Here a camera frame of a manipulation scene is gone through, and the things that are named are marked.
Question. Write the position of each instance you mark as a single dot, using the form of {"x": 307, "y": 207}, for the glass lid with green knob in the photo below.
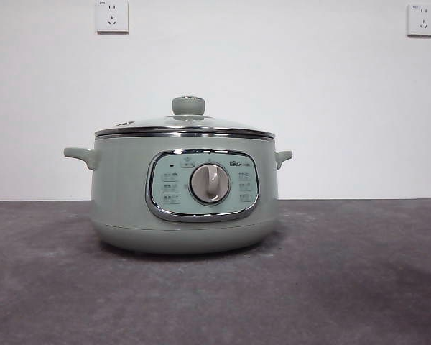
{"x": 188, "y": 106}

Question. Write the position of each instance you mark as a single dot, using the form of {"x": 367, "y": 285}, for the pale green electric pot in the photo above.
{"x": 122, "y": 201}

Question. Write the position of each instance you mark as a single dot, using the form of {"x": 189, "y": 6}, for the white wall socket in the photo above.
{"x": 112, "y": 16}
{"x": 422, "y": 19}

